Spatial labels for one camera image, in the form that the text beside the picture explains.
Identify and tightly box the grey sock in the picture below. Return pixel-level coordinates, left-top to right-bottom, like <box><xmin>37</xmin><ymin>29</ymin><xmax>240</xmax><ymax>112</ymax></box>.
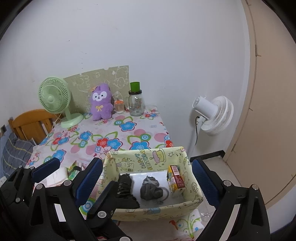
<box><xmin>140</xmin><ymin>176</ymin><xmax>170</xmax><ymax>204</ymax></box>

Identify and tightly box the cartoon tissue pack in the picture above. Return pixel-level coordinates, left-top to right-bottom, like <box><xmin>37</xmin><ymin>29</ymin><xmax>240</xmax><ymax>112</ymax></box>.
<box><xmin>166</xmin><ymin>165</ymin><xmax>186</xmax><ymax>197</ymax></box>

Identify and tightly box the plaid blue bedding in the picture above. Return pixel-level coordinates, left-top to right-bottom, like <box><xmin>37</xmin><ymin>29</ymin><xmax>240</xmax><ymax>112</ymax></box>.
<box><xmin>1</xmin><ymin>133</ymin><xmax>35</xmax><ymax>178</ymax></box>

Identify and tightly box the white standing fan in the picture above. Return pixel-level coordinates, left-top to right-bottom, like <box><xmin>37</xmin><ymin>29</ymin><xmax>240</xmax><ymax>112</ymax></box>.
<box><xmin>188</xmin><ymin>96</ymin><xmax>234</xmax><ymax>157</ymax></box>

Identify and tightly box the floral tablecloth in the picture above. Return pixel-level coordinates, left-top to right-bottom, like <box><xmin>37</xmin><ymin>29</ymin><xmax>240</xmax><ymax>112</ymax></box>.
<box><xmin>27</xmin><ymin>107</ymin><xmax>203</xmax><ymax>240</ymax></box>

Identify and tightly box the yellow cartoon storage box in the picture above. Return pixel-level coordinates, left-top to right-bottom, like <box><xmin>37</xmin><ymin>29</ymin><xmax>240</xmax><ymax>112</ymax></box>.
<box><xmin>80</xmin><ymin>147</ymin><xmax>203</xmax><ymax>221</ymax></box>

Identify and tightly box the black sock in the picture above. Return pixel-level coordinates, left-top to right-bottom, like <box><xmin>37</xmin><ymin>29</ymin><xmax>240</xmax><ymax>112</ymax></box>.
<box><xmin>116</xmin><ymin>174</ymin><xmax>140</xmax><ymax>209</ymax></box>

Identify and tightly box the glass mason jar mug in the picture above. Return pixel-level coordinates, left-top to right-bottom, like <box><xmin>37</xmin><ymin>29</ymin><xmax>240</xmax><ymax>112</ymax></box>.
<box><xmin>125</xmin><ymin>82</ymin><xmax>144</xmax><ymax>116</ymax></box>

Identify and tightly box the cotton swab container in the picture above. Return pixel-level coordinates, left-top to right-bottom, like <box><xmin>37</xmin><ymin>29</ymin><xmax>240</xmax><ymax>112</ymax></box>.
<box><xmin>114</xmin><ymin>99</ymin><xmax>125</xmax><ymax>113</ymax></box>

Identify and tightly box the white cloth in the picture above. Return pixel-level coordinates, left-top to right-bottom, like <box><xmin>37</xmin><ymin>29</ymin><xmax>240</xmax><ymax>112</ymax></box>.
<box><xmin>41</xmin><ymin>167</ymin><xmax>68</xmax><ymax>187</ymax></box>

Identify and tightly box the green desk fan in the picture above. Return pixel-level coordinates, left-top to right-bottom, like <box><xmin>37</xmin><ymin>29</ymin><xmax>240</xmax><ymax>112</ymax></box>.
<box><xmin>38</xmin><ymin>77</ymin><xmax>83</xmax><ymax>128</ymax></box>

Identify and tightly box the wooden chair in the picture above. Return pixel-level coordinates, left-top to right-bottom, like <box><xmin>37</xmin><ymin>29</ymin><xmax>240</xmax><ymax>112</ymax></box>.
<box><xmin>8</xmin><ymin>109</ymin><xmax>58</xmax><ymax>144</ymax></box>

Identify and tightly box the beige door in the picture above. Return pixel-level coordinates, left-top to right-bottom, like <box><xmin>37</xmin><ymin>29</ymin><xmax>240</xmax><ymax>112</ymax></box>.
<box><xmin>224</xmin><ymin>1</ymin><xmax>295</xmax><ymax>207</ymax></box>

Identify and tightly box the purple plush toy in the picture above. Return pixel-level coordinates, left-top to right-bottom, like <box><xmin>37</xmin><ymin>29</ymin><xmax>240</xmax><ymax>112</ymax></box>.
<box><xmin>89</xmin><ymin>83</ymin><xmax>114</xmax><ymax>121</ymax></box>

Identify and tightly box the green tissue pack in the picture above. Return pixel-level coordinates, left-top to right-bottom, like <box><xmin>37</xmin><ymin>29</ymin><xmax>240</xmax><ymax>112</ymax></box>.
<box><xmin>67</xmin><ymin>161</ymin><xmax>84</xmax><ymax>180</ymax></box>

